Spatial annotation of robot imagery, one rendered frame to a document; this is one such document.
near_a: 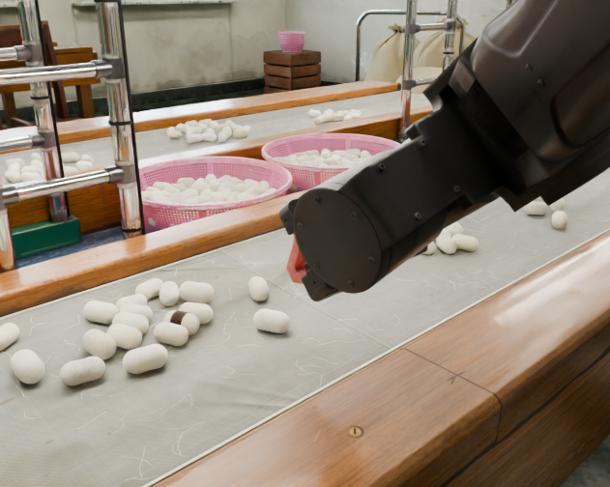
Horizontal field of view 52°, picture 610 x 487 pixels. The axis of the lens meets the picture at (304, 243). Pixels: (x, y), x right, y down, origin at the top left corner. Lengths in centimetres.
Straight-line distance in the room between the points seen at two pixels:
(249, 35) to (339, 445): 675
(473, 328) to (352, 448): 19
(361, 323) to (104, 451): 27
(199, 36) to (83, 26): 122
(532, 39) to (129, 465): 37
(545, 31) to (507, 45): 4
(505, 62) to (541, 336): 36
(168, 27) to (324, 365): 604
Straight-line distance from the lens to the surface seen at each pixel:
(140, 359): 54
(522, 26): 23
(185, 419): 50
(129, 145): 75
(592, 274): 72
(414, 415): 46
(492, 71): 27
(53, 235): 101
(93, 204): 105
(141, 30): 634
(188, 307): 61
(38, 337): 64
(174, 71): 654
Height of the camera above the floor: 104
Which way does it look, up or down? 22 degrees down
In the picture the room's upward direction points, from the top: straight up
